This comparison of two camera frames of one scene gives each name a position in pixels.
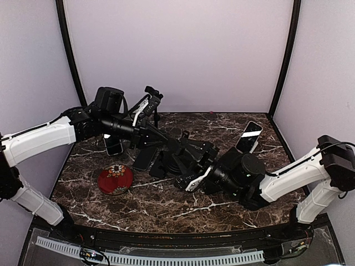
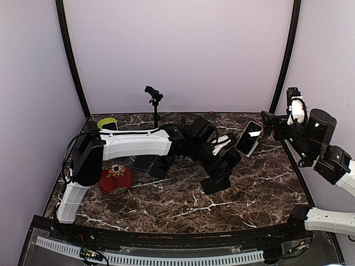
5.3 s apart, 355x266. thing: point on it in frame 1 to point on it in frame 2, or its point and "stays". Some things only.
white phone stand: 253,147 stays
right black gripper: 209,155 to 269,126
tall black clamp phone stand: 157,97 stays
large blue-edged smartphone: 144,158 stays
